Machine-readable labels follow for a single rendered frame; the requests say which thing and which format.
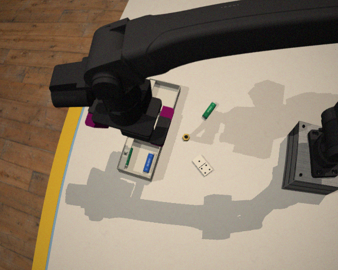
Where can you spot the brass hex nut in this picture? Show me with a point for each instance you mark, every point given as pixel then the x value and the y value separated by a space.
pixel 186 137

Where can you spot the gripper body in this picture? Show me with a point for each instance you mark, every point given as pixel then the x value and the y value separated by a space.
pixel 134 123

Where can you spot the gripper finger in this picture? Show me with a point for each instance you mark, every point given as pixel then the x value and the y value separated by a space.
pixel 167 112
pixel 90 123

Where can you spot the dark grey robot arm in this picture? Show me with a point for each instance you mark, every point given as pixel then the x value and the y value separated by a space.
pixel 156 44

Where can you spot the white domino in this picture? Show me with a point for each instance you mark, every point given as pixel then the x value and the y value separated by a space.
pixel 202 165

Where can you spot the blue aa battery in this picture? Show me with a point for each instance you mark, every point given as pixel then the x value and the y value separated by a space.
pixel 148 162

